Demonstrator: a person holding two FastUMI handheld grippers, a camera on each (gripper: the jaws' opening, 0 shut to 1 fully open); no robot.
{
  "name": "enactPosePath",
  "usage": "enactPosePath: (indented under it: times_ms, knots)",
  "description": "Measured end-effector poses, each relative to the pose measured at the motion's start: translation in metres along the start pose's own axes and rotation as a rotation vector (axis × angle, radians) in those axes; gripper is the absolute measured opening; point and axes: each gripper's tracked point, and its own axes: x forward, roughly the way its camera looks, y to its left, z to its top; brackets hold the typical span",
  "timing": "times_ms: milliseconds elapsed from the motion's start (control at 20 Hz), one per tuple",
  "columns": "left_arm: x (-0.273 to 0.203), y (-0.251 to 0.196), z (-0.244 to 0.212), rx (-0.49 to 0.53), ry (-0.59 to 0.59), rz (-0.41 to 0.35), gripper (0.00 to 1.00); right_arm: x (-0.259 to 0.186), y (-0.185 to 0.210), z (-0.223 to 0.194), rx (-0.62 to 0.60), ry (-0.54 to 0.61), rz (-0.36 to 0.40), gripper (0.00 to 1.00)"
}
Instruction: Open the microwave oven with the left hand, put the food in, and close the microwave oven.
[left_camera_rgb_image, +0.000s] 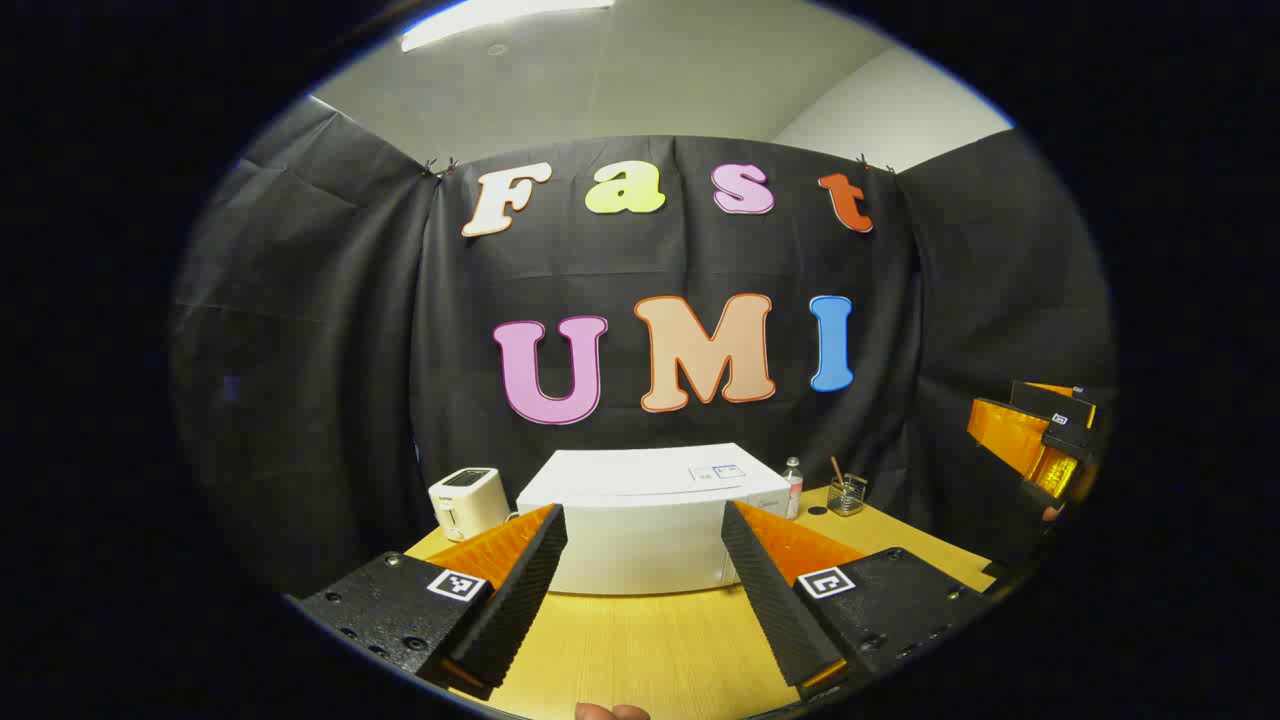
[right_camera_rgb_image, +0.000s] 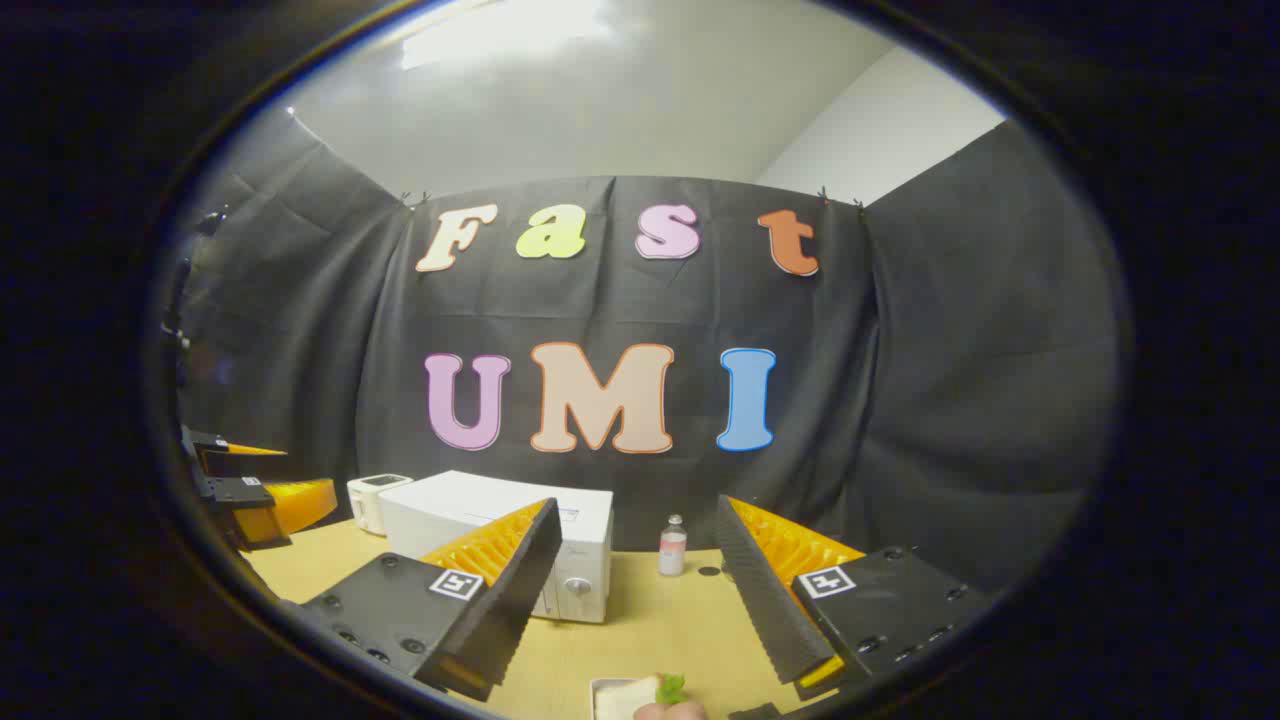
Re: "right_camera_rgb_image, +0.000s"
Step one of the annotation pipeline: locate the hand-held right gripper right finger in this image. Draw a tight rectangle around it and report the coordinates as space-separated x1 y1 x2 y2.
715 494 991 701

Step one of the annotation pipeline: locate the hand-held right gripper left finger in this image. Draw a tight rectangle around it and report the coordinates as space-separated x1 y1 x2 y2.
300 497 563 701

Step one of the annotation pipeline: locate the white microwave oven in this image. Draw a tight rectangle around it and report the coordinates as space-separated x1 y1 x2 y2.
378 470 614 624

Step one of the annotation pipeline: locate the lettuce sandwich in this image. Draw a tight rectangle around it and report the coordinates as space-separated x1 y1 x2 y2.
597 673 689 720

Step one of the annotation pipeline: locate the small bottle with pink label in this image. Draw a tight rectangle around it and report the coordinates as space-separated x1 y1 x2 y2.
658 514 688 578

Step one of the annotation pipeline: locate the white toaster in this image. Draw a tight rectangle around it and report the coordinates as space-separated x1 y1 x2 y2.
346 473 413 536

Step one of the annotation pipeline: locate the white rectangular plate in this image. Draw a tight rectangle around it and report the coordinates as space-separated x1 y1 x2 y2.
589 677 661 720

